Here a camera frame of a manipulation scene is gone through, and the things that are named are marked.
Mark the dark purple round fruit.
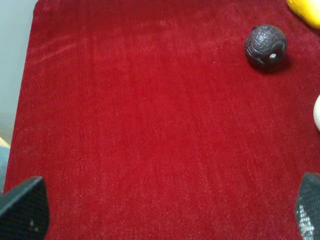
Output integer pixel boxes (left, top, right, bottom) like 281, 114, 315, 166
244, 24, 288, 68

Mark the red velvet table cloth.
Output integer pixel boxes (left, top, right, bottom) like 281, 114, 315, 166
4, 0, 320, 240

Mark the yellow mango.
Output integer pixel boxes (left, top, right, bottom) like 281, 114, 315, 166
286, 0, 320, 30

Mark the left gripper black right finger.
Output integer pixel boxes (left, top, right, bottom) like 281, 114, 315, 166
295, 172, 320, 240

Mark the cream ceramic teapot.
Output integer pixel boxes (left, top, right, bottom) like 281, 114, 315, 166
313, 95, 320, 131

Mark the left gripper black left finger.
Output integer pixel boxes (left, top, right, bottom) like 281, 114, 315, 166
0, 176, 50, 240

